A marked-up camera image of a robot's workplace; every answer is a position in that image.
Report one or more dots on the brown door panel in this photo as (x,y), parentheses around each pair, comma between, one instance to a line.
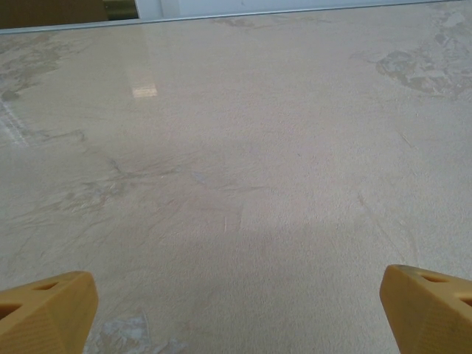
(55,13)

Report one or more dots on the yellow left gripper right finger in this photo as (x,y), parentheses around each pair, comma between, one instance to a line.
(431,317)

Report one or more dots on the aluminium table edge rail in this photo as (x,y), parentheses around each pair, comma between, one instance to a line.
(258,14)

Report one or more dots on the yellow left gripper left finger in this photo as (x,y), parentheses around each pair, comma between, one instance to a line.
(44,317)

